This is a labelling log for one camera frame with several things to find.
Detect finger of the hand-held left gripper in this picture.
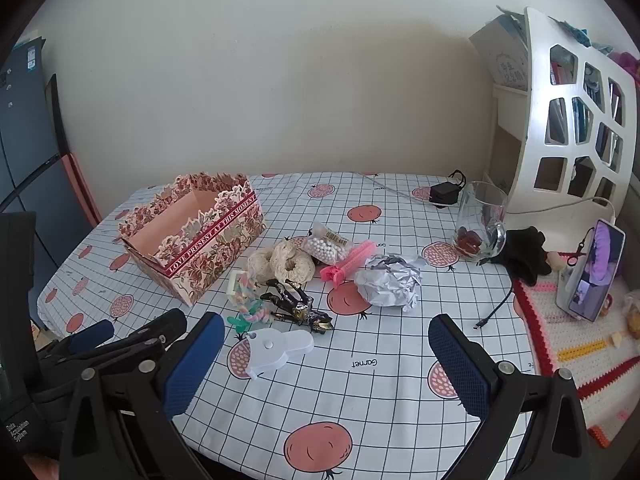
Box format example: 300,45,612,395
37,319,116,362
70,308,188,377

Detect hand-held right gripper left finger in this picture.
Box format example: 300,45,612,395
59,311,226,480

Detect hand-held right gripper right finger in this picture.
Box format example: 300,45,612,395
428,314,592,480

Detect white rabbit-shaped tape measure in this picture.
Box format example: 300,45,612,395
245,329,316,380

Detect small white frame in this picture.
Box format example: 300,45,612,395
227,270,247,302

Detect pastel twisted rope toy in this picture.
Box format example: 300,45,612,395
229,271,274,333

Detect floral paper box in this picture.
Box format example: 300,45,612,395
118,171,266,307

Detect white paper ball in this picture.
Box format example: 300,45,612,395
354,255,426,313

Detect pink hair clip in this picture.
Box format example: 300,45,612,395
320,241,377,286

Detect bag of white beads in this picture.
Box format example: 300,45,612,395
301,222,357,264

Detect checked tablecloth desktop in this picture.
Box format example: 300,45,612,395
37,172,538,476

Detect crochet mat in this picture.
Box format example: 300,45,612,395
510,252,640,448

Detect black glove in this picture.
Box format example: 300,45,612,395
487,226,553,288

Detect black pink board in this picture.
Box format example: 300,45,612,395
45,74,103,228

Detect glass mug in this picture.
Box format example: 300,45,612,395
452,181,508,267

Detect smartphone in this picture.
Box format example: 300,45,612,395
556,218,627,322

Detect black power adapter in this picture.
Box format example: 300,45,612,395
429,170,467,208

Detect dark blue refrigerator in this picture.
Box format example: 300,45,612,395
0,35,101,328

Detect white cutout shelf panel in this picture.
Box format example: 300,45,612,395
505,6,640,221

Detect beige shelf unit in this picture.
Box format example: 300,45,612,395
487,82,531,196

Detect grey printed box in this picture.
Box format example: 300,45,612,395
468,14,531,92

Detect black usb cable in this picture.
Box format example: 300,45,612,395
472,287,516,331

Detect black handled scissors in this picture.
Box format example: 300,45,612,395
565,241,594,267

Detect white charging cable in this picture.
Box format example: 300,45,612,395
505,196,619,223

